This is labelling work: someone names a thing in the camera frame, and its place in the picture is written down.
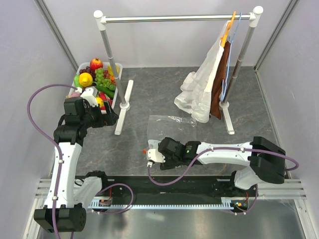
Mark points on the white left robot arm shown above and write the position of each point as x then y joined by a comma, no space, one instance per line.
64,208

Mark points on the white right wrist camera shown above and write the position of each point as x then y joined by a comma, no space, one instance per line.
154,156

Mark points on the orange clothes hanger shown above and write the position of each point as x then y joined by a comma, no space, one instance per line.
225,34

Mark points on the brown cloth garment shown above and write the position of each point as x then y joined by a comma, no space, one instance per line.
217,84

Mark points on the yellow mango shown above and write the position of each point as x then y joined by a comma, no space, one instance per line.
100,102

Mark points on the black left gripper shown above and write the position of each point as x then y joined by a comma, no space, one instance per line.
108,119

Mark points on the green cucumber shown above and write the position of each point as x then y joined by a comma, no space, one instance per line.
106,91

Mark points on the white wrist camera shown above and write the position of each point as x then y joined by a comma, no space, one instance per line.
154,156
90,94

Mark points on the red pomegranate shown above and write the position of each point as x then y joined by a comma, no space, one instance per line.
95,64

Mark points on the blue clothes hanger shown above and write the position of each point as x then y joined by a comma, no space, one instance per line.
231,39

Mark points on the green grape bunch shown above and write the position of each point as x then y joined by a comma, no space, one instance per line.
102,77

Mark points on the yellow pear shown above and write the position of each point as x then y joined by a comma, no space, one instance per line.
85,79

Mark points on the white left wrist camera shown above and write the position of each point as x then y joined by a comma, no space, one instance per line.
90,94

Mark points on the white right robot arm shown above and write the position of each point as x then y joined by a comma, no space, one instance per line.
261,160

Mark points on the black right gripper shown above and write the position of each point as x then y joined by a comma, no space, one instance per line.
168,165

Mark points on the clear zip top bag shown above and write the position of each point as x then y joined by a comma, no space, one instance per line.
178,128

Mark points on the white cloth garment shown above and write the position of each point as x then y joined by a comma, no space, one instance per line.
197,88

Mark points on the green fruit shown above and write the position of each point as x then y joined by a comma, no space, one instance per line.
76,81

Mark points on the red grape bunch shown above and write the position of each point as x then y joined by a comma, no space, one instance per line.
109,73

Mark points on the dark purple grape bunch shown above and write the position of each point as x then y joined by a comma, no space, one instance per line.
88,70

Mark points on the white metal clothes rack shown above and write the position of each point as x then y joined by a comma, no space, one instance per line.
252,17

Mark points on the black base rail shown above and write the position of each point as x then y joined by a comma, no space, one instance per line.
190,190

